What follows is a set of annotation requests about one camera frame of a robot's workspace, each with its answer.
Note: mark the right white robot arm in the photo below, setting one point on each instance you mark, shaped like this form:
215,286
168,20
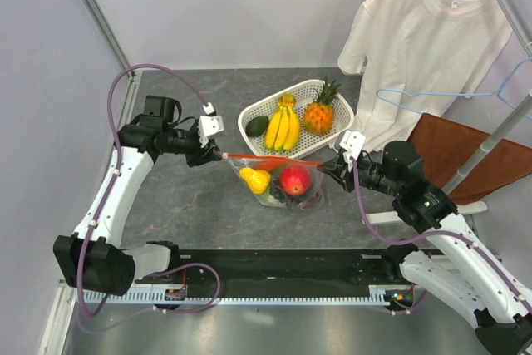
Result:
446,258

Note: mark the brown cloth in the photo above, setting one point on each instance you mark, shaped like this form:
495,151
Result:
446,145

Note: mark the slotted cable duct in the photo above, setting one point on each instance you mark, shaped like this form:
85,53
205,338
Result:
174,294

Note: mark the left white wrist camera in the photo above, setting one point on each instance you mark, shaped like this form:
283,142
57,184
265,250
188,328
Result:
210,124

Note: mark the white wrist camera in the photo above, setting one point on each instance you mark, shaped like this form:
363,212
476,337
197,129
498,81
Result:
349,145
210,124

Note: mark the white clothes rack stand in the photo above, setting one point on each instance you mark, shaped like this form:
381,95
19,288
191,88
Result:
466,163

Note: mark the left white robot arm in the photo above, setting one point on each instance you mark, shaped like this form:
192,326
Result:
91,258

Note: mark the clear zip top bag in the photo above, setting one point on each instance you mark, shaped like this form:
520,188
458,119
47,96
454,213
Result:
239,161

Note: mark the toy pineapple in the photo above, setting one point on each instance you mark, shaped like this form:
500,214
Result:
319,115

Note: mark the black toy grapes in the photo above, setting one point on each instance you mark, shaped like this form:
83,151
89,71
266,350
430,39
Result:
279,198

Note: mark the dark red toy apple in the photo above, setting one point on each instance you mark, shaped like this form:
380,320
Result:
313,201

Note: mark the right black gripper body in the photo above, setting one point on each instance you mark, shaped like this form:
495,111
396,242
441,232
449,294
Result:
362,167

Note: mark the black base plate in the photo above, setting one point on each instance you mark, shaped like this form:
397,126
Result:
297,273

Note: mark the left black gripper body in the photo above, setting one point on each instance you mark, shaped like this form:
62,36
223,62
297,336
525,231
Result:
186,142

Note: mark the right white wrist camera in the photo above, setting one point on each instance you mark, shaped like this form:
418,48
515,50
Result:
349,145

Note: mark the aluminium frame post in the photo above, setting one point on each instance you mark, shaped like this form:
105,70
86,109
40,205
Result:
109,37

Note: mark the white t-shirt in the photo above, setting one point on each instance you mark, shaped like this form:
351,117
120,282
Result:
415,56

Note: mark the white plastic fruit basket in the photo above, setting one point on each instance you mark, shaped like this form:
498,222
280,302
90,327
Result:
304,93

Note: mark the blue clothes hanger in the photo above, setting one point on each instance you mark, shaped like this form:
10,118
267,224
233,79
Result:
498,93

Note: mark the green toy avocado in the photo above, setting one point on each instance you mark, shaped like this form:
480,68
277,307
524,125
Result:
256,126

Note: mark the yellow toy bananas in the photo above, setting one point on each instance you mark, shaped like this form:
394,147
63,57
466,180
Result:
284,128

